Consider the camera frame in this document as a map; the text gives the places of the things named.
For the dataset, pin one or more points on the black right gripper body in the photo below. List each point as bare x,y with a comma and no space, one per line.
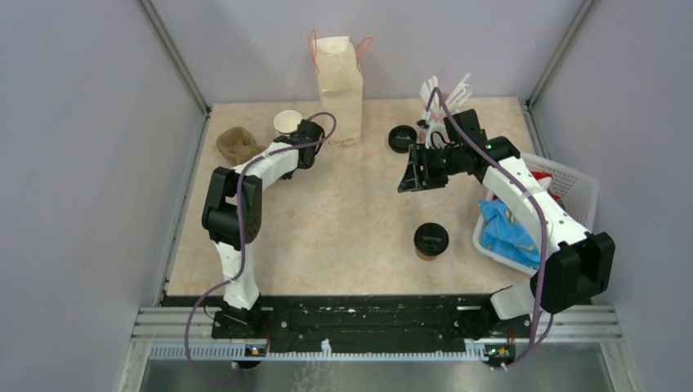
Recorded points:
448,158

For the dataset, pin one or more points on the black plastic cup lid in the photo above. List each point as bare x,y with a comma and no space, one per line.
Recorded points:
431,236

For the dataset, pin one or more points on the blue cartoon packet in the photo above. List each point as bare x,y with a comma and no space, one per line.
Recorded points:
505,236

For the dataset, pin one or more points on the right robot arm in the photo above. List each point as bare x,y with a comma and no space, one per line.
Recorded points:
575,264

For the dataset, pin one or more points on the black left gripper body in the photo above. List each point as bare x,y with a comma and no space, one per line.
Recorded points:
310,162

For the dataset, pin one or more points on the spare black cup lid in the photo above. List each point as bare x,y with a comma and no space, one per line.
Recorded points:
401,137

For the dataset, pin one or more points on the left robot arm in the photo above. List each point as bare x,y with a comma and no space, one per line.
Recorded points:
232,213

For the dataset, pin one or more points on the cream paper gift bag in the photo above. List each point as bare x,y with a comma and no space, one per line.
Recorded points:
340,84

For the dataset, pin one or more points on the stack of paper cups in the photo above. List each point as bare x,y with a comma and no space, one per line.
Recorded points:
286,122

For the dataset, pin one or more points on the red snack packet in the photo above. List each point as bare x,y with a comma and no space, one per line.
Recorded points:
543,178

